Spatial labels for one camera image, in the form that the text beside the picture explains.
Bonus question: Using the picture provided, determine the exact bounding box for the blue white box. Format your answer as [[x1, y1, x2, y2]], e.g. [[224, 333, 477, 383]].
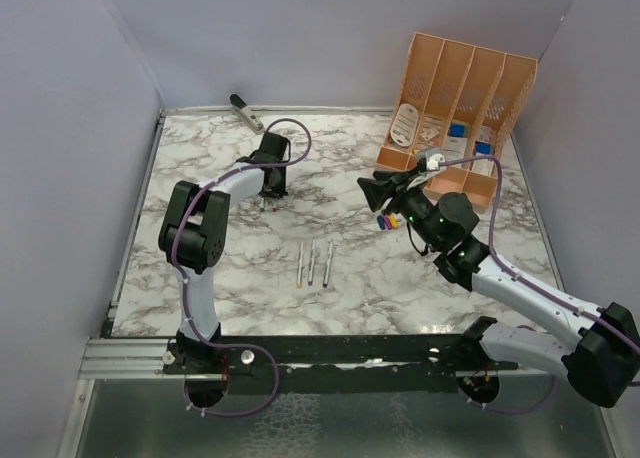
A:
[[448, 123, 469, 138]]

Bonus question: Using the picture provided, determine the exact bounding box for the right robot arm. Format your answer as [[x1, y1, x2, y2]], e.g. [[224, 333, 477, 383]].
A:
[[357, 170, 639, 408]]

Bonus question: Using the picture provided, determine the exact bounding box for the white marker purple end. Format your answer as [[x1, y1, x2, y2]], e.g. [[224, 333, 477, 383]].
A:
[[307, 238, 316, 286]]

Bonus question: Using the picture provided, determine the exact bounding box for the white marker blue end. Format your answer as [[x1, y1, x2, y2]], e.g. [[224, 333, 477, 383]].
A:
[[322, 240, 334, 288]]

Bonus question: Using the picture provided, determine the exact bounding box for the white marker orange end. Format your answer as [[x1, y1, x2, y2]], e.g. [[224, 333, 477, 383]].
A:
[[296, 241, 304, 288]]

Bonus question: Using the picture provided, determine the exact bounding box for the white oval perforated plate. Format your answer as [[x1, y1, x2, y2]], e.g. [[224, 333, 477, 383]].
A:
[[389, 103, 420, 148]]

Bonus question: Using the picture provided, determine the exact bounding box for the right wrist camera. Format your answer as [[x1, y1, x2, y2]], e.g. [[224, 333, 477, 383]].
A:
[[415, 147, 446, 174]]

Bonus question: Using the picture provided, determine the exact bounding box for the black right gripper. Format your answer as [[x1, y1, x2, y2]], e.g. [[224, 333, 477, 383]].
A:
[[359, 167, 442, 251]]

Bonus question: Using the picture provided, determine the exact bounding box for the peach desk organizer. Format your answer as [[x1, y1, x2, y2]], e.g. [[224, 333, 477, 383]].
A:
[[375, 33, 538, 213]]

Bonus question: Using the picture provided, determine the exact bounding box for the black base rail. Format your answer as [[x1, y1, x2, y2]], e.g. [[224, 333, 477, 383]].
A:
[[162, 332, 517, 395]]

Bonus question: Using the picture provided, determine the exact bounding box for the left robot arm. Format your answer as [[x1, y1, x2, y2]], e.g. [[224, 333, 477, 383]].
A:
[[158, 132, 291, 373]]

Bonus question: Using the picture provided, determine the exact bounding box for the aluminium extrusion rail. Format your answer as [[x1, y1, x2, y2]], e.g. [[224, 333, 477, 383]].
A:
[[78, 338, 167, 380]]

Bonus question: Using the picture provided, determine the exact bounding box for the white red card box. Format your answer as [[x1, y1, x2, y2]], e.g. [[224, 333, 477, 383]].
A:
[[470, 153, 494, 176]]

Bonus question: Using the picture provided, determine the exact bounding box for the grey stapler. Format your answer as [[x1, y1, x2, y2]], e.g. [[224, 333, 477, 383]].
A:
[[229, 93, 264, 134]]

